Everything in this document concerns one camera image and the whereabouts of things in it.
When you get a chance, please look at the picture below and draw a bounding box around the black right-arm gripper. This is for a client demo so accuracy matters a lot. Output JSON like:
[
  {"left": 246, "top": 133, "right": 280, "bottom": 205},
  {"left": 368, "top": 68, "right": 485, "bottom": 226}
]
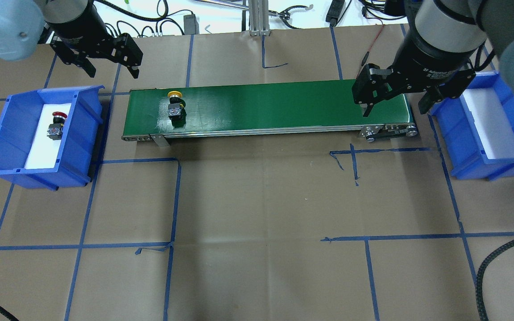
[{"left": 351, "top": 31, "right": 477, "bottom": 117}]

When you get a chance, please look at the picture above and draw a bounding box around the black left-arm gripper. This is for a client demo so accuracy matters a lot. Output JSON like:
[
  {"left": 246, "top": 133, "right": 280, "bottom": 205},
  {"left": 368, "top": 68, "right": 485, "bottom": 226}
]
[{"left": 50, "top": 9, "right": 143, "bottom": 79}]

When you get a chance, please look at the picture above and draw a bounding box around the white foam pad bin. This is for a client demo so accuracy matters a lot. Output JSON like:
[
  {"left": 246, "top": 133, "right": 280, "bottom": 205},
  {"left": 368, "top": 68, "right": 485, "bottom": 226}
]
[
  {"left": 463, "top": 88, "right": 514, "bottom": 159},
  {"left": 23, "top": 103, "right": 71, "bottom": 170}
]

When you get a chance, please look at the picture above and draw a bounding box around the red push button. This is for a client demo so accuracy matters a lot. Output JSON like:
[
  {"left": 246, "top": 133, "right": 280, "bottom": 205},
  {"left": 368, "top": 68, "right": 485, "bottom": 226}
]
[{"left": 47, "top": 111, "right": 68, "bottom": 140}]

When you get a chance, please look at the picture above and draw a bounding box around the blue right storage bin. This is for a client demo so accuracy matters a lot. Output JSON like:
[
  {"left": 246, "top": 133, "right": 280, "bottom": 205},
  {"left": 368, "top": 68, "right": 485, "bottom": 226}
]
[{"left": 430, "top": 71, "right": 514, "bottom": 181}]

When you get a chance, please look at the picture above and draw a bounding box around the aluminium frame post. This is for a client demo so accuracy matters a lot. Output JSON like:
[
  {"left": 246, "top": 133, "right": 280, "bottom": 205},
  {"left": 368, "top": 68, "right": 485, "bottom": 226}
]
[{"left": 247, "top": 0, "right": 271, "bottom": 37}]

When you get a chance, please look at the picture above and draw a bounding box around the white foam pad right bin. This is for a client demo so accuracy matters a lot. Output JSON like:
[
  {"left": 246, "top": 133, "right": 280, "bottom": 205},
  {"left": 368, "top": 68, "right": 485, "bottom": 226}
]
[{"left": 463, "top": 88, "right": 514, "bottom": 159}]

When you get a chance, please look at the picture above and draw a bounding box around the yellow push button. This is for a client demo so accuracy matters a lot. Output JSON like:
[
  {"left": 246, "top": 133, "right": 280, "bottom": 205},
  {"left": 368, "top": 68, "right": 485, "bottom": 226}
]
[{"left": 167, "top": 90, "right": 186, "bottom": 120}]

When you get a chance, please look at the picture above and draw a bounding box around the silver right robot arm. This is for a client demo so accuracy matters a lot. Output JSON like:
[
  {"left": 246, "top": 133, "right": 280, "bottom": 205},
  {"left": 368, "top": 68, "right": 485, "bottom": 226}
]
[{"left": 352, "top": 0, "right": 514, "bottom": 117}]

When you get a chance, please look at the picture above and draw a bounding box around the blue left storage bin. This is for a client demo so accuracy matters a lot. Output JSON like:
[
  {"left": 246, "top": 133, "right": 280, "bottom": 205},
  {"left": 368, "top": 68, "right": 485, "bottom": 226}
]
[{"left": 0, "top": 85, "right": 103, "bottom": 190}]

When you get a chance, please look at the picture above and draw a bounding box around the green conveyor belt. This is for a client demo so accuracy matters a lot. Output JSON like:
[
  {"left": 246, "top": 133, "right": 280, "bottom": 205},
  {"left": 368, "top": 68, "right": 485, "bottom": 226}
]
[{"left": 121, "top": 79, "right": 419, "bottom": 146}]

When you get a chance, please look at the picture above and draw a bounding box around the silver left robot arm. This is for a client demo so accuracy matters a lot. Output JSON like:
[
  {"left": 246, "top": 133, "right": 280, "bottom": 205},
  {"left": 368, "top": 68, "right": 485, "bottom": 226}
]
[{"left": 0, "top": 0, "right": 143, "bottom": 78}]

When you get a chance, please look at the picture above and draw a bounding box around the black power adapter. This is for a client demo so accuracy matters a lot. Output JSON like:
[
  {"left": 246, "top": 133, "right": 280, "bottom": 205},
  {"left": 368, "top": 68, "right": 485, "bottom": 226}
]
[{"left": 183, "top": 13, "right": 199, "bottom": 35}]

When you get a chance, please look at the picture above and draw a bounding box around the blue storage bin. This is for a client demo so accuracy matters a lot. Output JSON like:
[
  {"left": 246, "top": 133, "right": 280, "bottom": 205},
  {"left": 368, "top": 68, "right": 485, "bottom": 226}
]
[
  {"left": 430, "top": 71, "right": 514, "bottom": 181},
  {"left": 0, "top": 85, "right": 103, "bottom": 190}
]

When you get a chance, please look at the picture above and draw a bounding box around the white foam pad left bin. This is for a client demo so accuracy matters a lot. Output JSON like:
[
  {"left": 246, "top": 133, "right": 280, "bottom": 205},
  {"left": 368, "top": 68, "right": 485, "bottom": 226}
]
[{"left": 23, "top": 103, "right": 71, "bottom": 170}]

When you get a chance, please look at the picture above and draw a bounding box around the black braided cable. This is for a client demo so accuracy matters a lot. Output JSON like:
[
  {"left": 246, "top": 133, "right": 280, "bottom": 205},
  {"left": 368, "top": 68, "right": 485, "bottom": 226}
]
[{"left": 475, "top": 231, "right": 514, "bottom": 321}]

